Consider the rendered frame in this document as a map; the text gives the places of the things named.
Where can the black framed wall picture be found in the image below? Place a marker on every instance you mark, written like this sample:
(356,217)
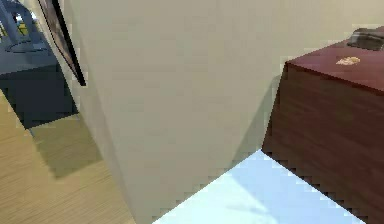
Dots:
(63,40)

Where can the grey blue chair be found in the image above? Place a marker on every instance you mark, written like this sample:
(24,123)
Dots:
(15,23)

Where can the dark grey flat object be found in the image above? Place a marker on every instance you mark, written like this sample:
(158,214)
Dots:
(366,39)

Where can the dark brown wooden cabinet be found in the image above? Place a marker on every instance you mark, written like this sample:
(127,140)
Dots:
(326,126)

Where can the small tan lump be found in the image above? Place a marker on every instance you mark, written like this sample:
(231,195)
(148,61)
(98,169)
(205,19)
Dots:
(348,61)

